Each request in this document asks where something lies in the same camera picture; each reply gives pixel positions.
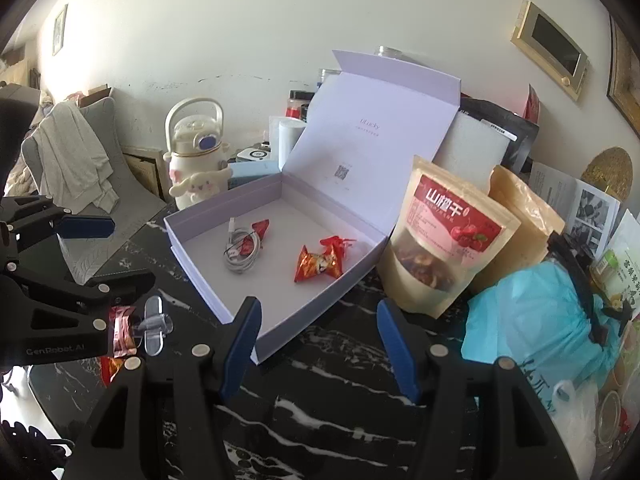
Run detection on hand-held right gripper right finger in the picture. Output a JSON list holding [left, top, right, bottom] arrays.
[[376, 298, 581, 480]]

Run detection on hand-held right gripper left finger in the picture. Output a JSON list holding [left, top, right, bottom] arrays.
[[75, 296, 263, 480]]

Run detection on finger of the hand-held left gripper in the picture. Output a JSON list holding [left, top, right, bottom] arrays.
[[4, 264, 153, 333], [0, 195, 117, 266]]

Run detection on maroon shiny packet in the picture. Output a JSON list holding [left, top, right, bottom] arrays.
[[107, 305, 138, 356]]

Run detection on clear plastic holder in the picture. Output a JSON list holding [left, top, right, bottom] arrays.
[[131, 296, 175, 357]]

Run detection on white cable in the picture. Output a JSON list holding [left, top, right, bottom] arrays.
[[222, 217, 262, 275]]

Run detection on large red gold snack packet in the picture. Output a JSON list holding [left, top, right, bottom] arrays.
[[292, 245, 346, 286]]

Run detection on lavender gift box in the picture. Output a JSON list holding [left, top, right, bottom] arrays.
[[164, 50, 461, 365]]

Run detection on grey chair with clothes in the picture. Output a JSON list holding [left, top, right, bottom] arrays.
[[20, 96, 168, 286]]

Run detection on beige cloth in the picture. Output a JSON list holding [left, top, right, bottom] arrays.
[[32, 102, 118, 213]]

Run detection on wooden framed board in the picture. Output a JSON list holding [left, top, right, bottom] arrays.
[[122, 146, 168, 201]]

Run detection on cream cartoon water bottle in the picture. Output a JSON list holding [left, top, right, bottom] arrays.
[[162, 97, 236, 210]]

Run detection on brown cardboard box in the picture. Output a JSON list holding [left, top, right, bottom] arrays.
[[80, 85, 115, 108]]

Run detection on light blue plastic bag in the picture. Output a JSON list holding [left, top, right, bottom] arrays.
[[460, 260, 640, 401]]

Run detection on red label kraft pouch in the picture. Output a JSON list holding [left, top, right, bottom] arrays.
[[376, 155, 522, 318]]

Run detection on plain kraft pouch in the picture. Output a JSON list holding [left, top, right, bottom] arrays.
[[470, 165, 566, 291]]

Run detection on white round gadget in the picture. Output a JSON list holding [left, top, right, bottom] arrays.
[[235, 144, 273, 163]]

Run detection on clear plastic bag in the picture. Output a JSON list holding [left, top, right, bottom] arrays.
[[550, 380, 640, 461]]

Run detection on white paper roll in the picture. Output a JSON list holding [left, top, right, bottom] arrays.
[[269, 115, 307, 171]]

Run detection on printed paper leaflet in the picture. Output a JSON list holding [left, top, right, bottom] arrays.
[[527, 161, 621, 256]]

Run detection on black-lidded jar red contents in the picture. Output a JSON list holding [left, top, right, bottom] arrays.
[[286, 90, 311, 121]]

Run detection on white pouch green print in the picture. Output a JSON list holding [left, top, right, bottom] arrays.
[[597, 210, 640, 321]]

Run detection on black foil bag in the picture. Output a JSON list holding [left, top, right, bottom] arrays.
[[460, 95, 541, 173]]

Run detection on round gold woven mat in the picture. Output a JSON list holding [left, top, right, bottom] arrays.
[[580, 146, 632, 196]]

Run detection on red paper envelope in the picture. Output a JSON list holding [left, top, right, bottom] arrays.
[[522, 84, 542, 123]]

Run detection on black coiled cable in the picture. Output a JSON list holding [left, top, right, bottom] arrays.
[[0, 410, 76, 480]]

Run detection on small wall picture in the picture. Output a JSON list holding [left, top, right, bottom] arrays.
[[51, 4, 68, 56]]

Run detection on black strap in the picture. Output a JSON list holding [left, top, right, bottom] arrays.
[[547, 232, 631, 346]]

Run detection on dark wood picture frame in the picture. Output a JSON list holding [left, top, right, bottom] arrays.
[[606, 15, 640, 136]]

